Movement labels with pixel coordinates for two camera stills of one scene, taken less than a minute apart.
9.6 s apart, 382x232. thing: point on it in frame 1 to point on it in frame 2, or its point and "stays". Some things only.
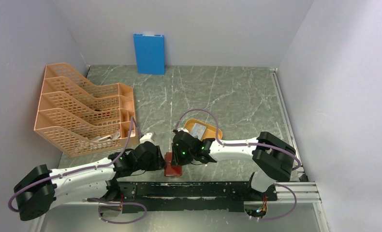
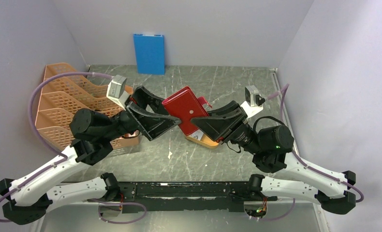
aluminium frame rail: x=300 y=170 stays
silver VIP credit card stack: x=198 y=130 stays
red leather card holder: x=170 y=170 to x=185 y=105
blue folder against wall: x=150 y=53 stays
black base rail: x=191 y=196 stays
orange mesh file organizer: x=81 y=118 stays
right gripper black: x=176 y=160 to x=216 y=126
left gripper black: x=158 y=160 to x=154 y=125
